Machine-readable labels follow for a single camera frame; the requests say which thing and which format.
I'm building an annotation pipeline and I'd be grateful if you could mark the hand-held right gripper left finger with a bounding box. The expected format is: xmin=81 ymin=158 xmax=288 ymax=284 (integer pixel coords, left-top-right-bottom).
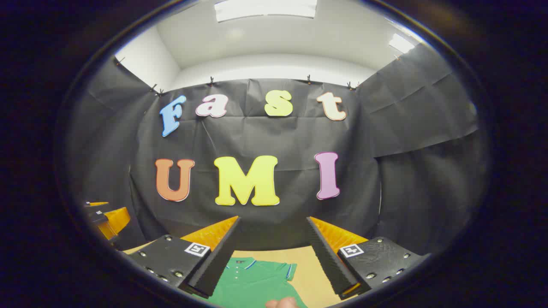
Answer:
xmin=121 ymin=216 xmax=242 ymax=299

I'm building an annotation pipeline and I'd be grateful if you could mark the white ceiling light panel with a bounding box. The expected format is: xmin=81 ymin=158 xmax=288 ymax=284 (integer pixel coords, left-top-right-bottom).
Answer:
xmin=388 ymin=33 xmax=416 ymax=54
xmin=214 ymin=0 xmax=318 ymax=23

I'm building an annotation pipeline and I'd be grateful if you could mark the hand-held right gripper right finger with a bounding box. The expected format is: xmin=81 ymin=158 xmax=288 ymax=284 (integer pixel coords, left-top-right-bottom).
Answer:
xmin=305 ymin=216 xmax=431 ymax=300

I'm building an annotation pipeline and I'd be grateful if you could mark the black backdrop cloth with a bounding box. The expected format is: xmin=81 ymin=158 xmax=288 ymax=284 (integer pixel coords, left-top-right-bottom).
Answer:
xmin=64 ymin=43 xmax=488 ymax=257

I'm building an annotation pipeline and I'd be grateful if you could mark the green polo T-shirt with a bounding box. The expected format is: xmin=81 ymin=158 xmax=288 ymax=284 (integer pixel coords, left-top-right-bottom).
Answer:
xmin=195 ymin=257 xmax=309 ymax=308

